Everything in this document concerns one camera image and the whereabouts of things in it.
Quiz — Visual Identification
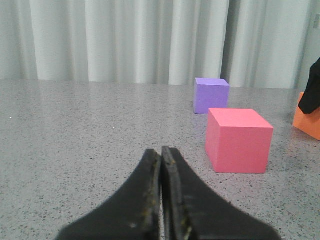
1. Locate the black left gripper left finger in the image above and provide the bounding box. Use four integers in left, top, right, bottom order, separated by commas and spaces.
56, 149, 162, 240

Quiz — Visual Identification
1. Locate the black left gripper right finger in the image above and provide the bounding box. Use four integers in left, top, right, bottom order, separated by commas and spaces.
161, 146, 280, 240

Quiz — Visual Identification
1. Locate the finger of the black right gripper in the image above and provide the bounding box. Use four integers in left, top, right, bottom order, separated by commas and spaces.
298, 59, 320, 115

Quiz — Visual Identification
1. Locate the orange foam cube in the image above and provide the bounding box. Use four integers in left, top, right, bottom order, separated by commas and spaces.
292, 92, 320, 141

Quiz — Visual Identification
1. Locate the red foam cube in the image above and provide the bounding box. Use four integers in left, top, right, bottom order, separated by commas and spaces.
205, 108, 274, 174

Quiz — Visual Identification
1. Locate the pale green curtain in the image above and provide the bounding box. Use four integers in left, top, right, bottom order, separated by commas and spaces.
0, 0, 320, 89

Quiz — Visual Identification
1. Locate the purple foam cube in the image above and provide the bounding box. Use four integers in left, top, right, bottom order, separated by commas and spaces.
193, 77, 230, 115

